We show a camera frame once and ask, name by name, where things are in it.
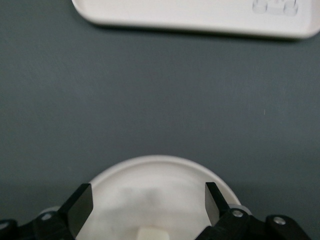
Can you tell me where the cream tray with bear print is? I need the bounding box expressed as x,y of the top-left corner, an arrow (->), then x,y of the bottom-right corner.
71,0 -> 320,41

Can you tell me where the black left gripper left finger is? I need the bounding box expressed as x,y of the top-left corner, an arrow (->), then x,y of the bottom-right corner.
59,183 -> 94,237

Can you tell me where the round cream plate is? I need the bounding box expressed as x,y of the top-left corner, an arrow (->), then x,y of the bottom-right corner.
74,154 -> 242,240

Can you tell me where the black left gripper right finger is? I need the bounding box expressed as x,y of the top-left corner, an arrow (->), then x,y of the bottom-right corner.
204,181 -> 230,226

